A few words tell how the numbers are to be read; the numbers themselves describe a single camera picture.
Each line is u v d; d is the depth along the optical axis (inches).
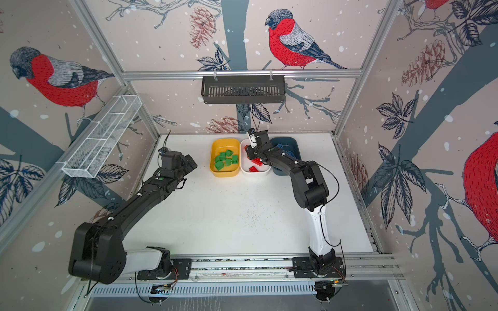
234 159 41.8
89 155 28.1
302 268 28.6
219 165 41.2
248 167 41.0
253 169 40.4
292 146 43.5
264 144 31.6
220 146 44.6
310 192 22.1
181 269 28.8
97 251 16.3
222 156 42.5
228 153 43.3
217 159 42.0
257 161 41.7
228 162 42.1
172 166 25.6
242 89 41.9
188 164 31.8
